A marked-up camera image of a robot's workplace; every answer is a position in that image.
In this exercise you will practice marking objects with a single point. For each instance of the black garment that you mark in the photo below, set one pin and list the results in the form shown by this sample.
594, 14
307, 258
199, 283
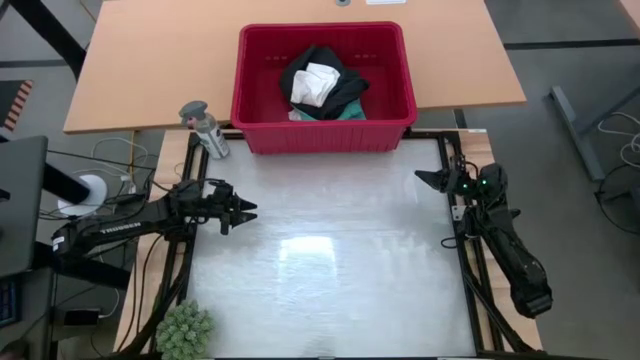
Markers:
345, 90

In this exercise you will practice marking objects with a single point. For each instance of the small green plant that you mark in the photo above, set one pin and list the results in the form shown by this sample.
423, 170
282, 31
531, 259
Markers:
184, 330

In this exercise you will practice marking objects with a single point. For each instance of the white label sticker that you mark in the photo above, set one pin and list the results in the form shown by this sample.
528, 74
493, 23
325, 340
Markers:
385, 2

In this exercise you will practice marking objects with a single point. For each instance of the grey metal bracket plate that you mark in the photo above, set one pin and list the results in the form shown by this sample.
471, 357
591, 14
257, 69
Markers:
457, 212

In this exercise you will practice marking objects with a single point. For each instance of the clear spray bottle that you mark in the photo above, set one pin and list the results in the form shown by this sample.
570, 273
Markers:
210, 130

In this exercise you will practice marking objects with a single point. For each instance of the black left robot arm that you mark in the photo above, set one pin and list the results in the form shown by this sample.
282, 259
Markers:
115, 225

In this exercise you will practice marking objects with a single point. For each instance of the black phone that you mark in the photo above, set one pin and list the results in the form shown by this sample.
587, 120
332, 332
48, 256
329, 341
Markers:
82, 317

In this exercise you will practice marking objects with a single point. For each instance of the hazard striped mat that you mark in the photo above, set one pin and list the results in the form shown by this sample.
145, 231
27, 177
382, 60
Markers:
20, 100

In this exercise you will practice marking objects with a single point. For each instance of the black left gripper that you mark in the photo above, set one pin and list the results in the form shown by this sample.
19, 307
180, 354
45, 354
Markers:
215, 202

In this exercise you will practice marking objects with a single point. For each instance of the grey desk leg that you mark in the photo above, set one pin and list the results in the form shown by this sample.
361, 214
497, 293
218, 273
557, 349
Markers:
570, 125

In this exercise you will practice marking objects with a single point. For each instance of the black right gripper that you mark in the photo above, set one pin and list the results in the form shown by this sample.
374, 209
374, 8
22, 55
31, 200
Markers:
462, 182

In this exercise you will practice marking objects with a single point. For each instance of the black desk leg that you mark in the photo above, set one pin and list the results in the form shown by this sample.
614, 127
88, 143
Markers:
50, 35

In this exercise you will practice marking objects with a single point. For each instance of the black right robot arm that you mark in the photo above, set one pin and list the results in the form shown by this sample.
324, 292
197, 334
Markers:
510, 245

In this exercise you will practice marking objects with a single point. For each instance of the red plastic bin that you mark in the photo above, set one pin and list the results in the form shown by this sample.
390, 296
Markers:
325, 135

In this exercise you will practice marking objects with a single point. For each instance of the small white cloth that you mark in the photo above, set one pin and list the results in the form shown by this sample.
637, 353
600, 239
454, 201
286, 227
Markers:
315, 85

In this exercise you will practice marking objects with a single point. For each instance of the light wooden desk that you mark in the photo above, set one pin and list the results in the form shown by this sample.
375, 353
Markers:
150, 60

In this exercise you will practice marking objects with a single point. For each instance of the teal garment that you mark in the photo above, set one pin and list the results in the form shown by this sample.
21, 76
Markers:
350, 112

